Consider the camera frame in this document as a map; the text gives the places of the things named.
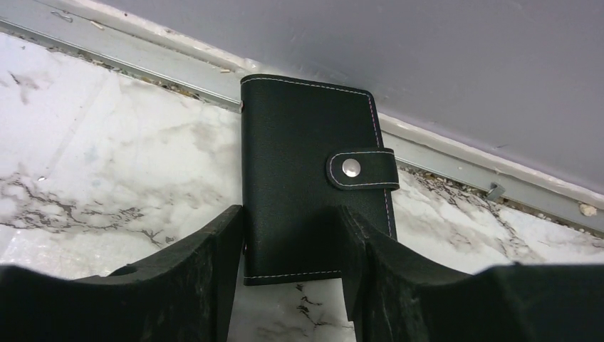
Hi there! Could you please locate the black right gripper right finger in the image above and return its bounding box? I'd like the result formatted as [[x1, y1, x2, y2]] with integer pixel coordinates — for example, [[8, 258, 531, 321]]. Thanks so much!
[[338, 207, 603, 341]]

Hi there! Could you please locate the grey metal table edge rail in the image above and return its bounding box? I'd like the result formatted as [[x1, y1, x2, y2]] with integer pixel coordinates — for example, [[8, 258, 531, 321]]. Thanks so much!
[[0, 0, 604, 236]]

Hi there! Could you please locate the black leather card holder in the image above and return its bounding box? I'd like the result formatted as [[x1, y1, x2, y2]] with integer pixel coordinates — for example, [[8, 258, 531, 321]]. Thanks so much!
[[240, 74, 400, 286]]

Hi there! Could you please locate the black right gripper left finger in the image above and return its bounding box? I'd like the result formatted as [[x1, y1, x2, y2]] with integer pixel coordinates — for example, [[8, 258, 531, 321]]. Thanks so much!
[[1, 205, 243, 341]]

